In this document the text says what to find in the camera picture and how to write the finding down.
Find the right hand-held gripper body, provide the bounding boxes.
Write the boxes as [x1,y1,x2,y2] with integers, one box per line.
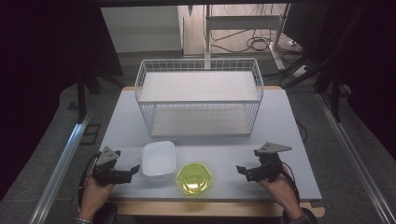
[253,142,293,184]

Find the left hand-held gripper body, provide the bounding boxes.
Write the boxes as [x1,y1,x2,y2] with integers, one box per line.
[92,146,133,187]

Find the white rectangular plastic container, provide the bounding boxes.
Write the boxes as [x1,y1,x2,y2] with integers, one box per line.
[141,140,177,183]

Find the yellow-green plastic bowl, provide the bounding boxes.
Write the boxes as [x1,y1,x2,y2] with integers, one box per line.
[176,161,213,196]

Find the white wire shelf rack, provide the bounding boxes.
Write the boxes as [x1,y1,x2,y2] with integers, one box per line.
[134,58,265,139]

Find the person's right hand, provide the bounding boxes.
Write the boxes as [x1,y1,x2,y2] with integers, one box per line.
[257,164,305,221]

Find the person's left hand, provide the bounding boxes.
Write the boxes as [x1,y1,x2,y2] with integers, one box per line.
[78,174,117,221]

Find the black metal stand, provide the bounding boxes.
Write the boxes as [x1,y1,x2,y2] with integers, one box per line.
[282,6,366,123]
[75,59,126,124]

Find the white power strip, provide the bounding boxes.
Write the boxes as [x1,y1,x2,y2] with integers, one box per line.
[291,63,313,79]

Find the white cabinet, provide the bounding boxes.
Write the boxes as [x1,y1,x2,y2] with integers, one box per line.
[100,6,185,54]

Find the black floor frame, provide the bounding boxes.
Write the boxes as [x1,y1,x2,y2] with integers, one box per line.
[78,123,103,146]

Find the right hand-held gripper cable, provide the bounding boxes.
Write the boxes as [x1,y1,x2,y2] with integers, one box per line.
[279,161,302,207]

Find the hand-held gripper cable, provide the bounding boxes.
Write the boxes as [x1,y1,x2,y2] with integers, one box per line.
[279,161,302,207]
[77,151,103,214]

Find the left hand-held gripper cable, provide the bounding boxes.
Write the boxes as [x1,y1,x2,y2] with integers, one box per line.
[77,151,103,214]

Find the aluminium rail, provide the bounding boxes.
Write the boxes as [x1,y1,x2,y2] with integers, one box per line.
[28,110,95,224]
[315,92,396,224]

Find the thin black cable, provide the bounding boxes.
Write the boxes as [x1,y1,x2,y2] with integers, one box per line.
[294,119,309,144]

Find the black floor cables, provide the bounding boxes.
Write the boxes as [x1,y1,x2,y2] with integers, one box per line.
[209,27,302,54]

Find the white metal desk frame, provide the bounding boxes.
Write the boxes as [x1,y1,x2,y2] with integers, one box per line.
[203,3,291,71]

